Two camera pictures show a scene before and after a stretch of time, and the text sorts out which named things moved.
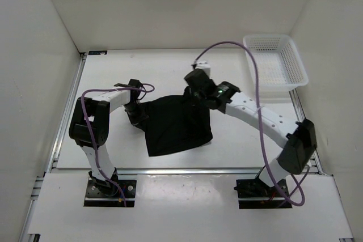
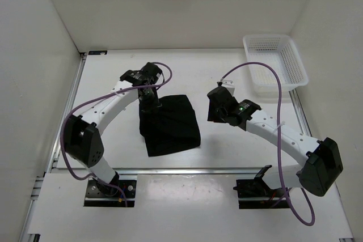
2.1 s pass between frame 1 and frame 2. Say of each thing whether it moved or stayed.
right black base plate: stayed
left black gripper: moved
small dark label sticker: stayed
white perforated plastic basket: stayed
